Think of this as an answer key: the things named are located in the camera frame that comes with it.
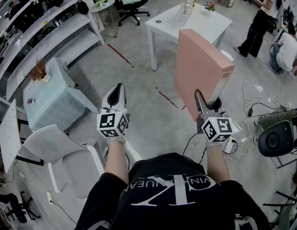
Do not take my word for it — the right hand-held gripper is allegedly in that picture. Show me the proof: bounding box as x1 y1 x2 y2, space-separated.
194 89 235 143

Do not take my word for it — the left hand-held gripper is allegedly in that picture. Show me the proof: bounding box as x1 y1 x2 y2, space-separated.
97 83 130 138

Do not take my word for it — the pink file box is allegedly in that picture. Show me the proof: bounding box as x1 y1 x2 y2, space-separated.
173 28 235 122

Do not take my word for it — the white wire rack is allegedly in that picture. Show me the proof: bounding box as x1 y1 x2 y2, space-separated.
176 0 196 23

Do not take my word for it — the person's left forearm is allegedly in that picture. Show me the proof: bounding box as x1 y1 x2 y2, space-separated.
104 138 130 184

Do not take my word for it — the person's right forearm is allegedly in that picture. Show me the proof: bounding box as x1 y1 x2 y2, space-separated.
206 141 231 183

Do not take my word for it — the red floor tape strip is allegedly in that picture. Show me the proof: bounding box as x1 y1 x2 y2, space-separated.
107 44 134 68

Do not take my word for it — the teal cloth covered table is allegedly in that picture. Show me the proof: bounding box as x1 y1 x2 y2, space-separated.
23 57 98 132

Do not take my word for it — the light grey shell chair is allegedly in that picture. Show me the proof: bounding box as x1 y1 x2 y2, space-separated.
23 124 110 200

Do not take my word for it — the dried brown plant vase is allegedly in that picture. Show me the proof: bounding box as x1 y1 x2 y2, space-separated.
28 60 51 83

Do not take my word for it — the white rectangular table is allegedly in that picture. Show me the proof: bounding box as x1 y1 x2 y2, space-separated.
145 2 233 71

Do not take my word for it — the white shelving unit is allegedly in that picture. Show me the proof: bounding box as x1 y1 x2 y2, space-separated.
0 0 106 100

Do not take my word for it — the black office chair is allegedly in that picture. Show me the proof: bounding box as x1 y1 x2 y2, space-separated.
112 0 151 26

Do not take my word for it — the round white side table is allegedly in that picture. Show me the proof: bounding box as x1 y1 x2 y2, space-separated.
91 0 118 38

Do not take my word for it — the potted pink flower plant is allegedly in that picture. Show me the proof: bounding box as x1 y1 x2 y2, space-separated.
204 0 216 15

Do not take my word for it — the black round bag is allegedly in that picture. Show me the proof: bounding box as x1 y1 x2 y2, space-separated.
76 0 90 15

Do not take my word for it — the person's black printed t-shirt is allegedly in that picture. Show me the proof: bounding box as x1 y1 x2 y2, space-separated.
75 152 270 230

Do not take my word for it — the white side desk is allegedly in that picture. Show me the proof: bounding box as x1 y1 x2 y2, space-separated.
0 98 22 174

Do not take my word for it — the black swivel chair base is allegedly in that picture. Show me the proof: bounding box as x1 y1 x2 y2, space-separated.
0 191 41 224

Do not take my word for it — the white cable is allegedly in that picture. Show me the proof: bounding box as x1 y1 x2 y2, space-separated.
240 77 293 159

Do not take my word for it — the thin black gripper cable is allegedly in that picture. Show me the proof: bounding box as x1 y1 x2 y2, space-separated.
182 133 206 164

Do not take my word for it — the black power cable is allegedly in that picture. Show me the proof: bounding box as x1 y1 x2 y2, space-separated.
225 138 239 155

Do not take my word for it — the white harness strap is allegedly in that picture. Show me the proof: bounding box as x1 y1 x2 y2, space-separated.
234 213 258 230

